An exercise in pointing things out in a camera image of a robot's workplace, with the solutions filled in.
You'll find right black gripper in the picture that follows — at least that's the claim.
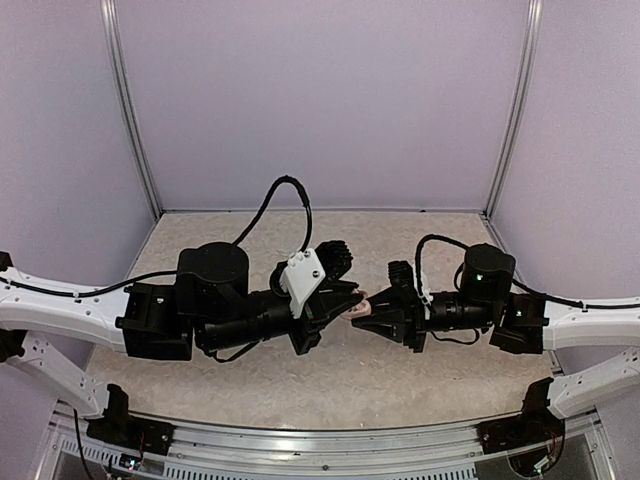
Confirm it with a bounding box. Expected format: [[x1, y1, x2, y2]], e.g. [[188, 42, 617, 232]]
[[352, 286, 498, 354]]

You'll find pink round charging case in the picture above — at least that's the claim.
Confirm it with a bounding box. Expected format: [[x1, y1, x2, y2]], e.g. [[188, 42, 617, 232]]
[[340, 299, 372, 321]]

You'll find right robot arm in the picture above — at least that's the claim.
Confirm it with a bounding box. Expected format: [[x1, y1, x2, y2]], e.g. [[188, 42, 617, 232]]
[[341, 244, 639, 444]]

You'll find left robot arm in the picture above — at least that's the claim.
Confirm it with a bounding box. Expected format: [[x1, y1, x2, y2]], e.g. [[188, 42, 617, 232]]
[[1, 241, 363, 445]]

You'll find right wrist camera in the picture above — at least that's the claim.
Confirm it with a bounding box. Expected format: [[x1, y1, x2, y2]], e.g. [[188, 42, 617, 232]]
[[388, 260, 431, 305]]

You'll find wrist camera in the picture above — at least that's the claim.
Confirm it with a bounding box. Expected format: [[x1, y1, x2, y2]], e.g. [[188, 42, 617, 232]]
[[388, 260, 431, 305], [269, 240, 353, 319]]

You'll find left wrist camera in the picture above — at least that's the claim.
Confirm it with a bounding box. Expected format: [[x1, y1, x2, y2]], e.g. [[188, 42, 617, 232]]
[[269, 240, 353, 319]]

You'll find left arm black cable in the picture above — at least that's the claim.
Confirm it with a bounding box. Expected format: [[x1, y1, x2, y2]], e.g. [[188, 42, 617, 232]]
[[229, 174, 316, 251]]

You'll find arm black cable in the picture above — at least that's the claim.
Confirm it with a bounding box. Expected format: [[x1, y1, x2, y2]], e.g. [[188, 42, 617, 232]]
[[229, 174, 316, 251], [413, 233, 640, 346]]

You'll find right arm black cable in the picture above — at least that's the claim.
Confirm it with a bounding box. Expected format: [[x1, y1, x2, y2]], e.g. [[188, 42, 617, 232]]
[[413, 233, 640, 346]]

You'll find front aluminium rail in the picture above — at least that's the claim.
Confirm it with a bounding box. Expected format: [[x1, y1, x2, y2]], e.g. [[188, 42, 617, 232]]
[[47, 399, 606, 480]]

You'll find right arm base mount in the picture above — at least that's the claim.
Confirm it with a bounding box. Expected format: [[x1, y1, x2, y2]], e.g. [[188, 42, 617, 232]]
[[477, 377, 566, 454]]

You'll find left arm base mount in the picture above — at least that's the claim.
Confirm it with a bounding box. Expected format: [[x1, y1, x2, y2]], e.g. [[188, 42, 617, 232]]
[[86, 384, 175, 456]]

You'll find right aluminium frame post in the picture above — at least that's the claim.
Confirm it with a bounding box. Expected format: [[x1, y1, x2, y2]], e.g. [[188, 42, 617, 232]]
[[483, 0, 544, 223]]

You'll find aluminium frame post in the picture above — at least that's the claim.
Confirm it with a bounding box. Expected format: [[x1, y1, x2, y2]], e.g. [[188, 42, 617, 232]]
[[99, 0, 164, 222], [483, 0, 544, 223]]

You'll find left aluminium frame post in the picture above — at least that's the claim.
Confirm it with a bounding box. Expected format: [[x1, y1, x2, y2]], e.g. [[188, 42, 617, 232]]
[[99, 0, 164, 222]]

